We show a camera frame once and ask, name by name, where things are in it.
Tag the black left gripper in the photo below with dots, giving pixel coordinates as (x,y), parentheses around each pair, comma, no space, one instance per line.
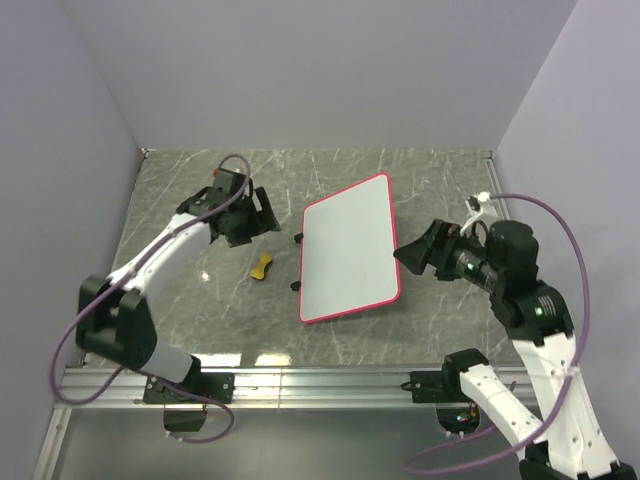
(263,220)

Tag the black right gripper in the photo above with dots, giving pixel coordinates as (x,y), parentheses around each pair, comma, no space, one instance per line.
(439,243)

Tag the yellow black bone eraser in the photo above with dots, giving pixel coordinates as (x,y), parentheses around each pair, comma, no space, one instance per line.
(259,271)

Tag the pink framed whiteboard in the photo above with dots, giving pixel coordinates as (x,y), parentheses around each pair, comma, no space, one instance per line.
(347,243)

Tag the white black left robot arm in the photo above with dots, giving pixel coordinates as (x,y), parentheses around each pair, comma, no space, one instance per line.
(116,319)

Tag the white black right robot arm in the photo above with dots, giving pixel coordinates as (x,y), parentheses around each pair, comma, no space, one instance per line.
(565,440)

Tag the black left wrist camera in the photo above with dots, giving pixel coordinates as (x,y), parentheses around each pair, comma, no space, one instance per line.
(227,183)

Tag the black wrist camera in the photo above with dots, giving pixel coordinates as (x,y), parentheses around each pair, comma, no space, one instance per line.
(511,246)
(227,183)

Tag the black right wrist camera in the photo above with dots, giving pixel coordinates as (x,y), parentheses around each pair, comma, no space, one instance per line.
(511,246)

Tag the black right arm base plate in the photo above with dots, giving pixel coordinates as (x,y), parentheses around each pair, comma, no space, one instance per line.
(431,386)

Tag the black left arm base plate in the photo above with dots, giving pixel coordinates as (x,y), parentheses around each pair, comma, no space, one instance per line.
(218,386)

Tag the aluminium mounting rail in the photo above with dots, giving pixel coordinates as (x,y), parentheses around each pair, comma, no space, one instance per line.
(358,387)

